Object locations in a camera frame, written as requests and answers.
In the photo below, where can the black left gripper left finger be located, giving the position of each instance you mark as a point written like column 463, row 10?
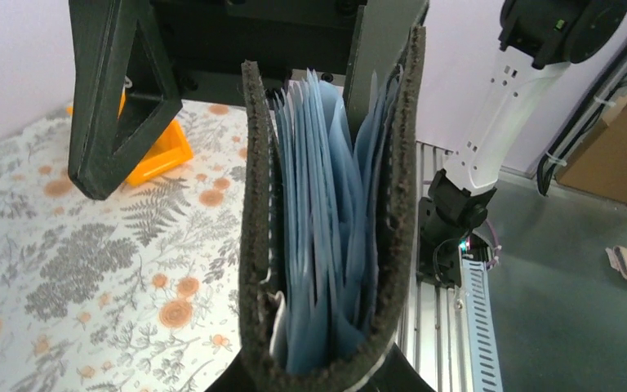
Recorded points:
column 234, row 378

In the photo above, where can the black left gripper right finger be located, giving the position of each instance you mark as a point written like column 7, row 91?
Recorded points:
column 397, row 375

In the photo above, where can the orange plastic bin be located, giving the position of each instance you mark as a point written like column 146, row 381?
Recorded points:
column 156, row 146

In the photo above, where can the cardboard box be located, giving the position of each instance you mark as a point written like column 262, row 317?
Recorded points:
column 599, row 164

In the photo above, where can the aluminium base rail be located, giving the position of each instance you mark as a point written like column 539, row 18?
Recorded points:
column 446, row 333

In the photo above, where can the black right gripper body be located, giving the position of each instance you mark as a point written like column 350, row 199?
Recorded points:
column 207, row 42

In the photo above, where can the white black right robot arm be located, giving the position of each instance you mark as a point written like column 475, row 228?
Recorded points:
column 538, row 41

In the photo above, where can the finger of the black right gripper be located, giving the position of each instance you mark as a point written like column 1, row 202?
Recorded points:
column 380, row 35
column 118, row 44

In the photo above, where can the floral table cover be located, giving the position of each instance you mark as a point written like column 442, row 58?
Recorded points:
column 134, row 293

